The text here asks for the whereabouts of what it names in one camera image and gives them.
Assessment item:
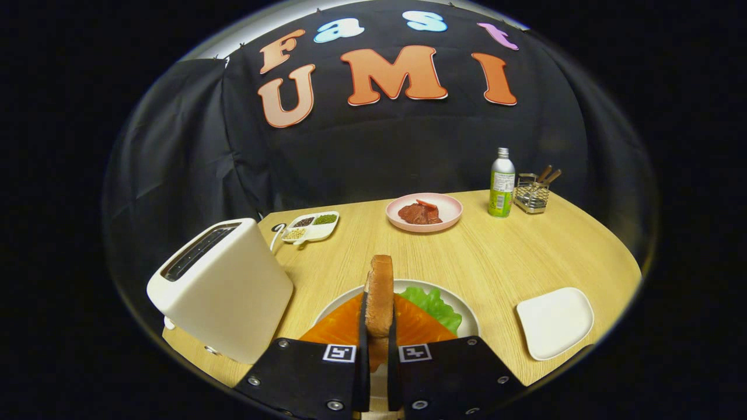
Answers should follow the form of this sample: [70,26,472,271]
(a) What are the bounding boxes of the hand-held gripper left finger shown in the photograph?
[233,289,371,420]

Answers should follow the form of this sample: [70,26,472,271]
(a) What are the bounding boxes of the white round plate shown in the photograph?
[312,279,480,345]

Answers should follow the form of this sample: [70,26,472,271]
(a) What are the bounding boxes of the white square plate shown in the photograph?
[516,287,595,361]

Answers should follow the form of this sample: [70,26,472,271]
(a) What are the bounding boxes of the black backdrop cloth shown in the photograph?
[102,0,657,275]

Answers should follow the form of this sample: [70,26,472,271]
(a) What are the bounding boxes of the white divided condiment dish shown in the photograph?
[281,211,340,244]

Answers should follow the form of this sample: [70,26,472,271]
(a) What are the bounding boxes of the toasted bread slice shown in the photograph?
[363,254,396,374]

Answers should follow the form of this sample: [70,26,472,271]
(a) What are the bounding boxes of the red meat pieces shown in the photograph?
[398,199,443,225]

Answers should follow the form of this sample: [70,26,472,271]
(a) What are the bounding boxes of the pink plate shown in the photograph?
[386,192,463,233]

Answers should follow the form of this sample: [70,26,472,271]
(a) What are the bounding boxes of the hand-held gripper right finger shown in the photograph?
[387,292,526,420]

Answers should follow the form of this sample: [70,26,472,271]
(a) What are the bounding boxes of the white toaster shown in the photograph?
[146,218,295,365]

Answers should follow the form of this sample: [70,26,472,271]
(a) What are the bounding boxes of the metal wire utensil holder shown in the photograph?
[514,173,550,214]

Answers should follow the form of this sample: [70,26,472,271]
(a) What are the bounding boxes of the green and silver bottle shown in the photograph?
[488,148,516,218]

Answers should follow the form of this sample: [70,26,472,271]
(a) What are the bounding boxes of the green lettuce leaf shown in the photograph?
[399,286,463,335]

